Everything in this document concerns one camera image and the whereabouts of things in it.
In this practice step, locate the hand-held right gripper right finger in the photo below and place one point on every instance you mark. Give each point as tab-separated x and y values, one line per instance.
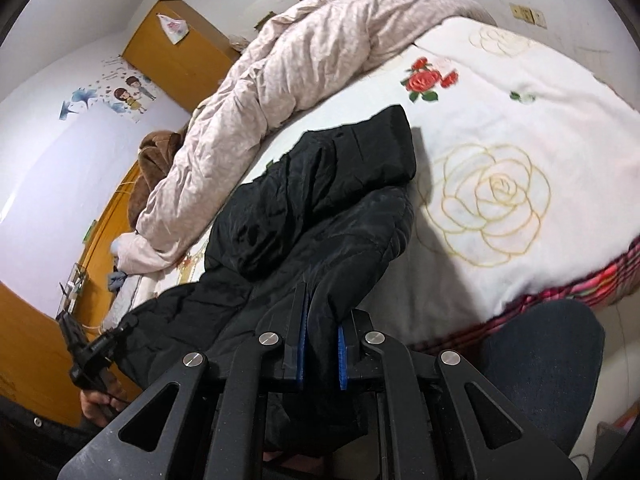
342	360

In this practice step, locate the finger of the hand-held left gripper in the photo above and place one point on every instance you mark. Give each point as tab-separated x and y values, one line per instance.
69	332

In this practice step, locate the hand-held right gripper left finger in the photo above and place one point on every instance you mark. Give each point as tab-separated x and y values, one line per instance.
300	355

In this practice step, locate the black puffer jacket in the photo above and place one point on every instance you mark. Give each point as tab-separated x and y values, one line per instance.
280	220

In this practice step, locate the person's left hand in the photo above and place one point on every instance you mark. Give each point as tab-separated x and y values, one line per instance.
95	405

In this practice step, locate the wooden headboard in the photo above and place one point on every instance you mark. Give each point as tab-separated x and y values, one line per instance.
30	340

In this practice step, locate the grey blue cloth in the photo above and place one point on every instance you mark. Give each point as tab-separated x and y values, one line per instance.
117	281

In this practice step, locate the grey white pillow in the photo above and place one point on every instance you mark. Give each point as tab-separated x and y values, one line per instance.
142	292

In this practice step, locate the person's right leg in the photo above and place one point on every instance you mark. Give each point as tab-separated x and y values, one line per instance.
530	360

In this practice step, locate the brown fleece blanket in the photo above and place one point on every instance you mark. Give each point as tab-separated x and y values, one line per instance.
155	160

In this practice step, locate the red plaid sheet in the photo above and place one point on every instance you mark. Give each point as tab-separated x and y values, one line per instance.
575	290

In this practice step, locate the pink patterned duvet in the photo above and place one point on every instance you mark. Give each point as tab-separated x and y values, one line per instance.
300	70

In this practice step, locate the wooden wardrobe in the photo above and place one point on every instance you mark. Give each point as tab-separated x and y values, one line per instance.
165	55

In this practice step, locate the white rose print bedsheet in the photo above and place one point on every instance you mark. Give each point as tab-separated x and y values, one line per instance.
500	110

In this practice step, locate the white plastic bag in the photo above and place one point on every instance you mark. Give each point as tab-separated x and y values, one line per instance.
172	27

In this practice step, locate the cartoon wall poster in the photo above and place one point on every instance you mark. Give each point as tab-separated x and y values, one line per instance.
127	92

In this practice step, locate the wall socket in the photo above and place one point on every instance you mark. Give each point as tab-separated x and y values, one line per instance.
527	14

